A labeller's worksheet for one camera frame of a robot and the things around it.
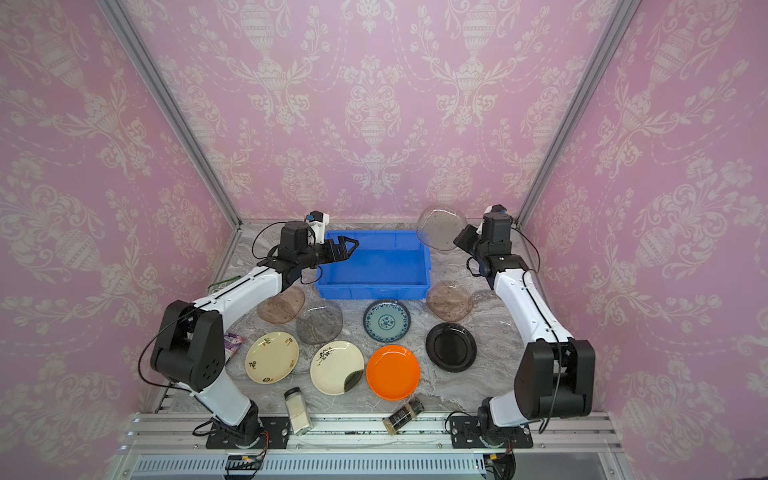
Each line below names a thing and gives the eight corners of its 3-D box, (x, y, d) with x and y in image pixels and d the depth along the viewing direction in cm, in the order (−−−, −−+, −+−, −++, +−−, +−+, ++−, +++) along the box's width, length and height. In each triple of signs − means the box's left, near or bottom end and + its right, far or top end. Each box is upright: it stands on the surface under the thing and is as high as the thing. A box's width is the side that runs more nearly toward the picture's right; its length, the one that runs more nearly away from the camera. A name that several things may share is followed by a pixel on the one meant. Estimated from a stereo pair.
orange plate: (365, 400, 81) (365, 398, 79) (368, 347, 90) (367, 344, 88) (421, 400, 81) (421, 398, 79) (418, 347, 90) (418, 344, 88)
